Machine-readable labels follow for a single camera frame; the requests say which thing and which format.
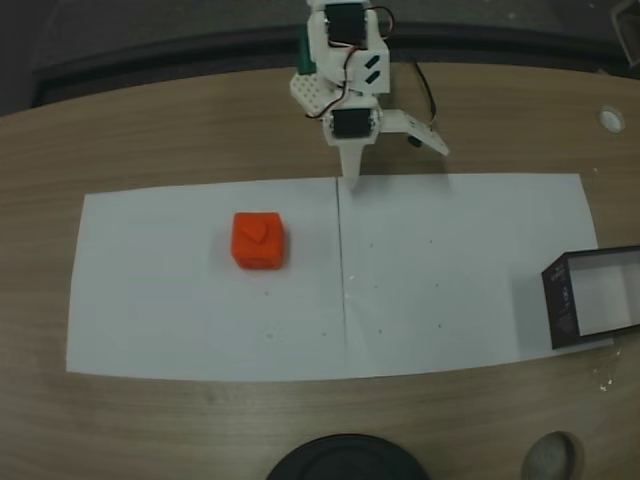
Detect round table cable hole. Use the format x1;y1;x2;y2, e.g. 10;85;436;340
519;430;584;480

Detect white paper sheet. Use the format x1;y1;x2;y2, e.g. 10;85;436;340
66;178;349;384
337;172;615;382

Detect black round lamp base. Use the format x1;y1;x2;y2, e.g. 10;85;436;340
264;433;431;480

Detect orange cube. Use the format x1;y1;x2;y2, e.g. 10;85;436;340
230;211;288;271

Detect black camera cable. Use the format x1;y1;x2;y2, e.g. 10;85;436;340
412;60;440;132

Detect brown open box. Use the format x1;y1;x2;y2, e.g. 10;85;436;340
541;244;640;350

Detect white camera mount with camera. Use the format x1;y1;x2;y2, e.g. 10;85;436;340
379;108;451;157

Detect white round table cap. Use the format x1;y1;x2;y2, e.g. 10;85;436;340
598;104;625;134

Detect green table clamp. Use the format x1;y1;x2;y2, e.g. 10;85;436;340
297;24;317;76

